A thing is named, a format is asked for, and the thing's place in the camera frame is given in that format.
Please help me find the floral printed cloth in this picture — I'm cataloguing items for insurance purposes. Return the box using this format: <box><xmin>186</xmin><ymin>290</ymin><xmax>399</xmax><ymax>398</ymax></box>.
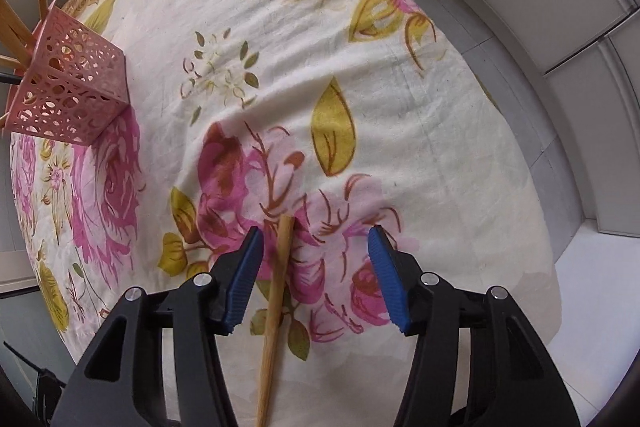
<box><xmin>9</xmin><ymin>0</ymin><xmax>562</xmax><ymax>427</ymax></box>

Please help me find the pink perforated utensil holder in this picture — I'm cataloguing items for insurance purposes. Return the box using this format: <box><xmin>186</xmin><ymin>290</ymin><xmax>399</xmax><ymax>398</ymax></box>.
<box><xmin>7</xmin><ymin>0</ymin><xmax>132</xmax><ymax>146</ymax></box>

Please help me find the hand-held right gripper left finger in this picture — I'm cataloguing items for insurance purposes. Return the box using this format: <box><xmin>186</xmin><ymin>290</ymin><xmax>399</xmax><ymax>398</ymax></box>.
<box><xmin>50</xmin><ymin>226</ymin><xmax>265</xmax><ymax>427</ymax></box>

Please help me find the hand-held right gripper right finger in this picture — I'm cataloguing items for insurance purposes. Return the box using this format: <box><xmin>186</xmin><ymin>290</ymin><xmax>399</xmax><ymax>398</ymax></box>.
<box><xmin>367</xmin><ymin>224</ymin><xmax>582</xmax><ymax>427</ymax></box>

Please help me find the black cable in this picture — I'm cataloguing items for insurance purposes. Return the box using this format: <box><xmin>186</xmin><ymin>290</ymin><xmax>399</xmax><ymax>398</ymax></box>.
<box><xmin>2</xmin><ymin>341</ymin><xmax>68</xmax><ymax>427</ymax></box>

